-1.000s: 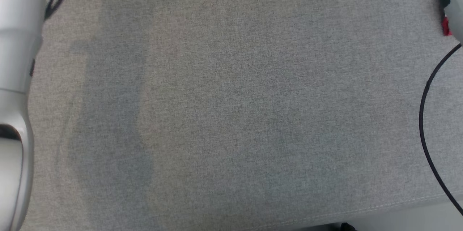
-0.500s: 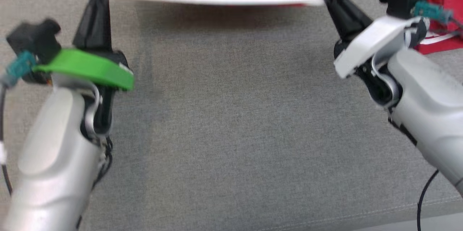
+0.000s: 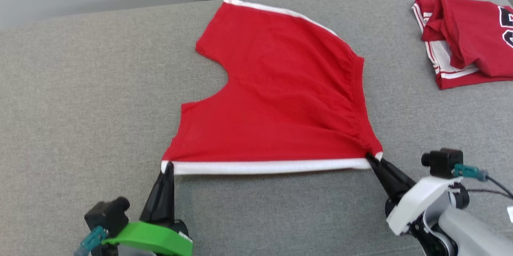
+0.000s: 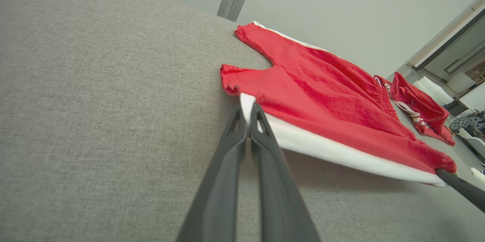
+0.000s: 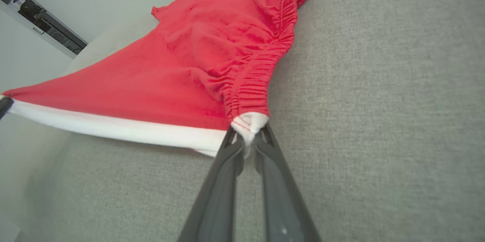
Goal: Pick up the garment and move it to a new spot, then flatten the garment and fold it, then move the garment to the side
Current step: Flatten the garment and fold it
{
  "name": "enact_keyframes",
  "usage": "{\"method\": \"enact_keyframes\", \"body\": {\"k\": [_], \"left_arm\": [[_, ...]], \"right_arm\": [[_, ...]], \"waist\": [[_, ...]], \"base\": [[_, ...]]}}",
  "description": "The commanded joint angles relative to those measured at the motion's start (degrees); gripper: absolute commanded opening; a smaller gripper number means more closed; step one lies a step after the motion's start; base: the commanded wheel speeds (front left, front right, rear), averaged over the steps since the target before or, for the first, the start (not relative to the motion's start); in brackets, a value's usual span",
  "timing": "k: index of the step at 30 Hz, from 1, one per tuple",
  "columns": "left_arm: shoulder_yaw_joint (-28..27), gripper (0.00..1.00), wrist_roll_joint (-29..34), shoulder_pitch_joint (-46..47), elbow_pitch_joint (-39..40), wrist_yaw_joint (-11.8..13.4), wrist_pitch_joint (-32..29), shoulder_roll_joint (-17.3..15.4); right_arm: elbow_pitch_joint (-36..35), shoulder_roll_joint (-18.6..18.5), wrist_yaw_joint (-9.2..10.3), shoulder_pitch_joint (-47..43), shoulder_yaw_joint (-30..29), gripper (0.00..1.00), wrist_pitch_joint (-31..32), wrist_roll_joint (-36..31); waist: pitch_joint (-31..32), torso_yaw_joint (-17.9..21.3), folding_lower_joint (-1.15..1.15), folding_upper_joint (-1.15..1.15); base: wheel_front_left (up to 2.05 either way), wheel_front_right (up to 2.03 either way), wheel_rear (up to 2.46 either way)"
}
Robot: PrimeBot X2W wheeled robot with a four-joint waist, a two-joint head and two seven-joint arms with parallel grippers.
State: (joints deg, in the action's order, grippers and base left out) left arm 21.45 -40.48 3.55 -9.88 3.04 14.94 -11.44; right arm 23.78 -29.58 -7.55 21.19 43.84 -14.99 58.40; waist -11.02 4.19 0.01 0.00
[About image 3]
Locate teal right camera connector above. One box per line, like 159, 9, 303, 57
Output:
454, 163, 490, 182

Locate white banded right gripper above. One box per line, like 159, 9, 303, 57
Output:
365, 153, 462, 249

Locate teal camera connector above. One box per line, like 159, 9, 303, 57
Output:
454, 163, 490, 182
74, 226, 107, 256

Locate red white sports jersey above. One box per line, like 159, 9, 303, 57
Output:
412, 0, 513, 91

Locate teal left camera connector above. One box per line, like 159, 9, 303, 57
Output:
74, 226, 107, 256

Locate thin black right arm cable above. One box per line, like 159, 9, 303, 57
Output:
467, 175, 513, 224

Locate red white sports shorts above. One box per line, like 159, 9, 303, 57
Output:
161, 0, 384, 175

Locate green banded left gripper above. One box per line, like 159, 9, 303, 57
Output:
102, 162, 194, 256

